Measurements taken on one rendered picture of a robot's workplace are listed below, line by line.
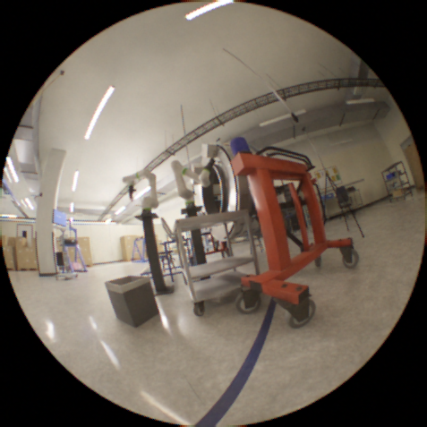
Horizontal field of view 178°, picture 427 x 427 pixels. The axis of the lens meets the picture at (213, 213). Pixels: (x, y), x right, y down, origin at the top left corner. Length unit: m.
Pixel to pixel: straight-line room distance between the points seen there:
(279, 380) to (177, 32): 4.20
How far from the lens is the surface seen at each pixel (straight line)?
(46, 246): 5.16
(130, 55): 3.83
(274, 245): 0.78
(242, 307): 0.90
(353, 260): 1.29
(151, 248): 1.62
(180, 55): 3.76
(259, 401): 0.56
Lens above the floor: 0.53
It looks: 10 degrees up
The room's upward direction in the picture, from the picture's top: 12 degrees counter-clockwise
